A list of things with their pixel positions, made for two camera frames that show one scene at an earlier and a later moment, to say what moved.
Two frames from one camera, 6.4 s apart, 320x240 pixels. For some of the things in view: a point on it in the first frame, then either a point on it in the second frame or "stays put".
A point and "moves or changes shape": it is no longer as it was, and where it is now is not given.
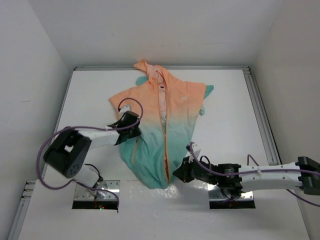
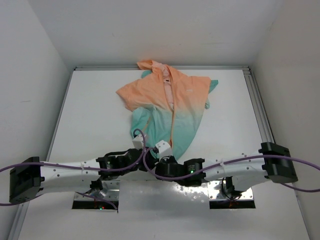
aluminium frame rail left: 28,186 stays put
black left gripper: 135,132 → 149,159
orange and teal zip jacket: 170,110 moves or changes shape
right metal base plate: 216,194 stays put
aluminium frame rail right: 266,133 stays put
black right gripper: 182,172 → 166,159
